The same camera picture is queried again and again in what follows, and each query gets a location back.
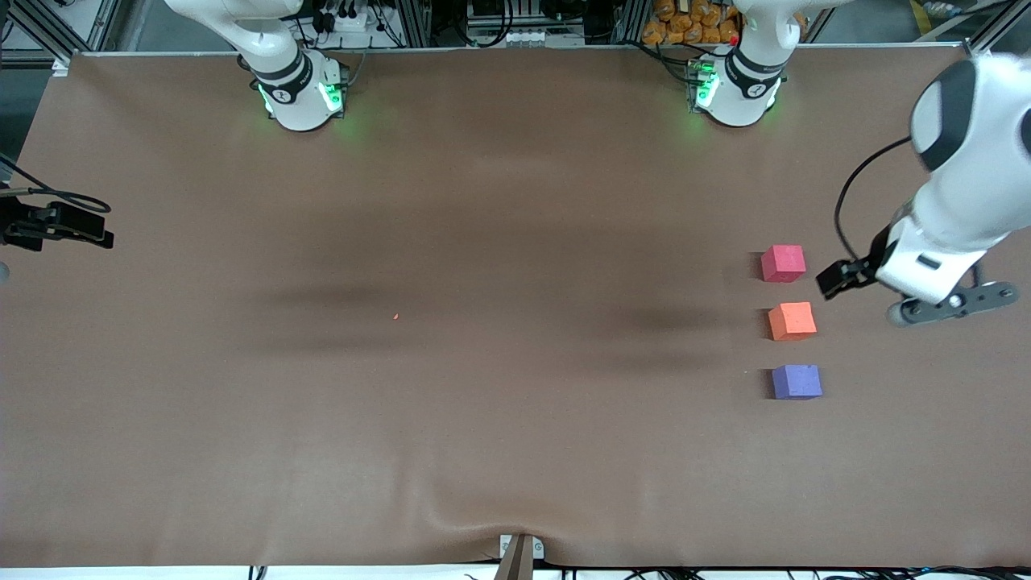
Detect orange foam block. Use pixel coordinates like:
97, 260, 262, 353
768, 302, 818, 342

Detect red foam block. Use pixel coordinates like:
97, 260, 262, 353
761, 245, 806, 284

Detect purple foam block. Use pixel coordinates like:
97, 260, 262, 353
772, 364, 823, 400

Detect pile of orange netted items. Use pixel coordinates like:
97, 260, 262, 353
642, 0, 740, 46

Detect white power strip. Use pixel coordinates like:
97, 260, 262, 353
318, 0, 379, 33

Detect brown table mat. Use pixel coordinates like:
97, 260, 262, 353
0, 44, 1031, 569

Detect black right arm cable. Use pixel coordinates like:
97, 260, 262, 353
0, 153, 112, 213

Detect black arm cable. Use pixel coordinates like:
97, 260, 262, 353
0, 153, 112, 213
834, 137, 915, 263

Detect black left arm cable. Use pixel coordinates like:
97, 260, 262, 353
834, 137, 915, 263

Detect aluminium frame struts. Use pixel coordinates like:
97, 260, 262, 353
8, 0, 122, 64

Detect aluminium frame corner profile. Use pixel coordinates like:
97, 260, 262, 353
918, 0, 1031, 61

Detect aluminium frame pillar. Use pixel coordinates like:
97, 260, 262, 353
400, 0, 432, 48
616, 0, 649, 45

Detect grey metal bracket plate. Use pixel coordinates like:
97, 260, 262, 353
499, 534, 544, 561

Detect brown camera post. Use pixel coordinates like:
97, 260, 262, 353
493, 536, 535, 580

